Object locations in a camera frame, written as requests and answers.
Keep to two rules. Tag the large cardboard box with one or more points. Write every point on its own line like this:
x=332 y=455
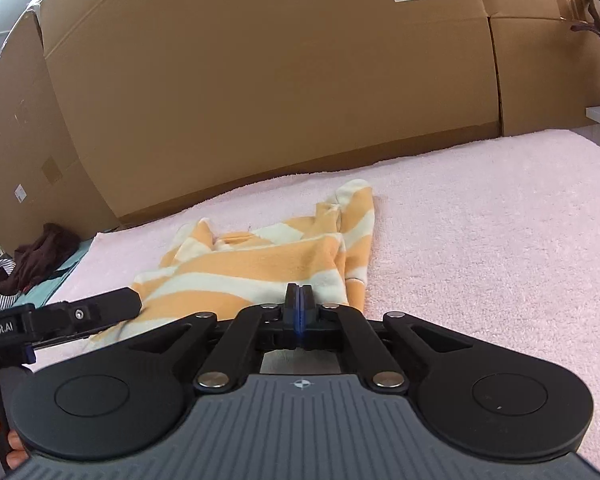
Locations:
x=255 y=85

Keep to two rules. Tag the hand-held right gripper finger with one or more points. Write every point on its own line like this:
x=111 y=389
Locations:
x=305 y=327
x=294 y=327

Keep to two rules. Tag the small white label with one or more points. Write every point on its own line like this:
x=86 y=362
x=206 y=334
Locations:
x=20 y=195

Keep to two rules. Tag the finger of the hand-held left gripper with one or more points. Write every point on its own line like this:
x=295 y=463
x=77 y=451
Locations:
x=30 y=352
x=90 y=312

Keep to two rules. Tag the cardboard box small label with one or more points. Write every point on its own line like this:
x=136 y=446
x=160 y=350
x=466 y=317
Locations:
x=30 y=160

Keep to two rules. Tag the teal mat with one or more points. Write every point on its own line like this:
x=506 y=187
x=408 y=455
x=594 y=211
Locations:
x=55 y=285

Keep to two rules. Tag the dark brown cloth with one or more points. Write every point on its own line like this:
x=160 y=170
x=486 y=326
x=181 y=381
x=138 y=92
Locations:
x=35 y=260

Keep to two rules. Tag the orange striped shirt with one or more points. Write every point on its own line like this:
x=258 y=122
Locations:
x=260 y=265

